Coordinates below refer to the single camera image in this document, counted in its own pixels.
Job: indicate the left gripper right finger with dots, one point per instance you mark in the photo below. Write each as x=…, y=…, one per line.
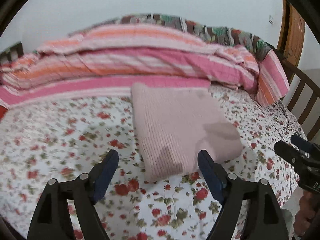
x=263, y=217

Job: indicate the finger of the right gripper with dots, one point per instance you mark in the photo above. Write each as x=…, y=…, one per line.
x=287, y=152
x=301, y=143

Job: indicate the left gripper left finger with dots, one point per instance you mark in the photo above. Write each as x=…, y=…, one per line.
x=51, y=218

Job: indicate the pink knitted sweater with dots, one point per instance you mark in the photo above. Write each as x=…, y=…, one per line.
x=174, y=125

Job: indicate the person's right hand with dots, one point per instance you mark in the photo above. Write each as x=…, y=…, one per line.
x=308, y=205

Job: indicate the dark wooden footboard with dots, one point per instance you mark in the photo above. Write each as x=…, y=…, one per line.
x=302, y=99

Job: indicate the floral white bed sheet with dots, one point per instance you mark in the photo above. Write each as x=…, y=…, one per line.
x=63, y=138

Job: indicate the orange wooden door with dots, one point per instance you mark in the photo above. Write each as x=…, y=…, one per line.
x=292, y=32

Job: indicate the red pillow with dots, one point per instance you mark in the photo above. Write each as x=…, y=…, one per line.
x=3, y=110

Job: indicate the multicolour patchwork blanket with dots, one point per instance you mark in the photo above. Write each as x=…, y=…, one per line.
x=217, y=35

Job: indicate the dark wooden headboard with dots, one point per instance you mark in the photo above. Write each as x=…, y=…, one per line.
x=11, y=53

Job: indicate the pink orange striped quilt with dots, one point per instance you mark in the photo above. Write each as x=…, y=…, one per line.
x=145, y=49

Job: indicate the white wall switch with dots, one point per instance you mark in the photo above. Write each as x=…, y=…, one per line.
x=270, y=19

